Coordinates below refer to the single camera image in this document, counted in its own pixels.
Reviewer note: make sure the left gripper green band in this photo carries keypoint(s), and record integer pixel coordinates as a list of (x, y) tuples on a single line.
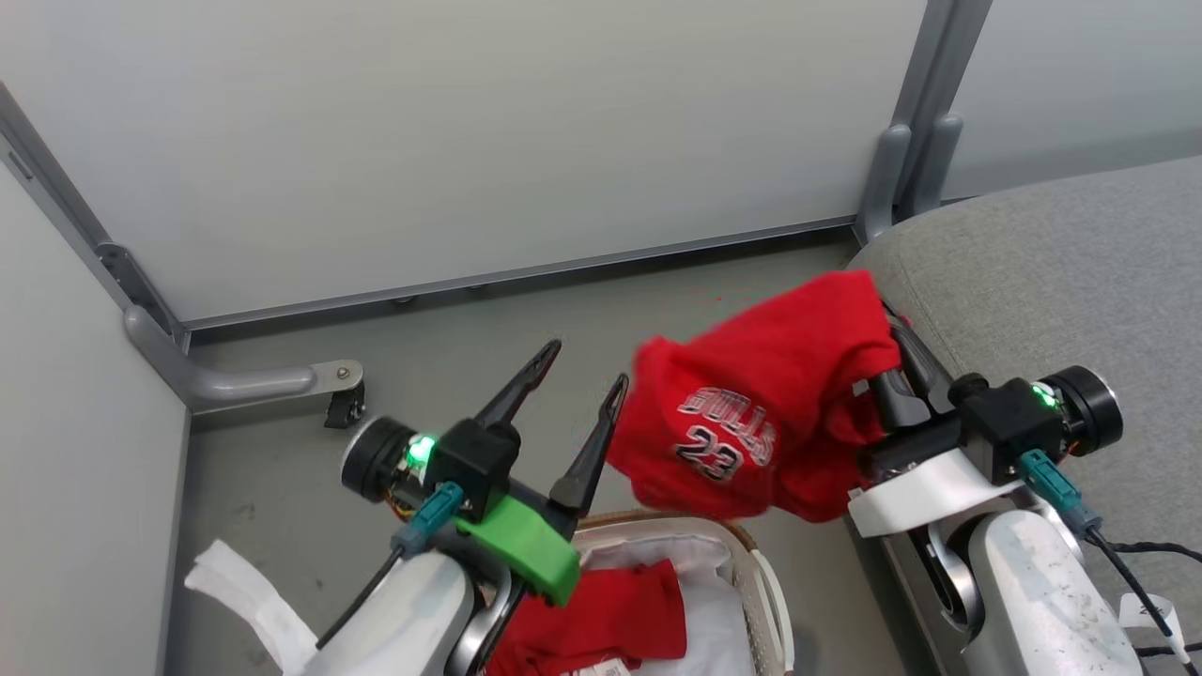
[(488, 469)]

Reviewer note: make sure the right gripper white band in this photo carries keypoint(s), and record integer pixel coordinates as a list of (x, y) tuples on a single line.
[(1005, 422)]

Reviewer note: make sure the red number 23 jersey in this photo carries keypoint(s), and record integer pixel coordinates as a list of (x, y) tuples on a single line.
[(770, 366)]

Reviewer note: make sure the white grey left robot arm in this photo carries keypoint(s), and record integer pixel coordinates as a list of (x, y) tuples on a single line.
[(404, 620)]

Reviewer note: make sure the white laundry basket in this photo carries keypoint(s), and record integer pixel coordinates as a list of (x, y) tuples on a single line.
[(765, 601)]

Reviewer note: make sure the grey fabric sofa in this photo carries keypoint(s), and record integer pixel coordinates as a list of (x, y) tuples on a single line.
[(1061, 272)]

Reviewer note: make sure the red garment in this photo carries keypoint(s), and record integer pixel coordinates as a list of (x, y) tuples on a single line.
[(610, 620)]

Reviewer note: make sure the black caster wheel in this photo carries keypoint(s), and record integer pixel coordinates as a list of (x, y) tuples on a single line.
[(345, 408)]

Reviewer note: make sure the white garment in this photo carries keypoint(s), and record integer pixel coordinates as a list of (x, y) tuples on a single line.
[(714, 620)]

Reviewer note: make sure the grey metal partition foot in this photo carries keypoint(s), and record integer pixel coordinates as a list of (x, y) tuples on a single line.
[(244, 383)]

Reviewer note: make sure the white fabric strip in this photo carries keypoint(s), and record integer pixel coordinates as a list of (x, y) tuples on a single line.
[(249, 591)]

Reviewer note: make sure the grey partition bottom rail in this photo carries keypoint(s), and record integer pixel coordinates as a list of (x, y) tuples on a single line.
[(516, 274)]

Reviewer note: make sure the grey partition post with braces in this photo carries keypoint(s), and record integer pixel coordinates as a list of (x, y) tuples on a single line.
[(925, 122)]

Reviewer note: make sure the grey partition corner post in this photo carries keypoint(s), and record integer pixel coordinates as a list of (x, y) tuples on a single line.
[(66, 207)]

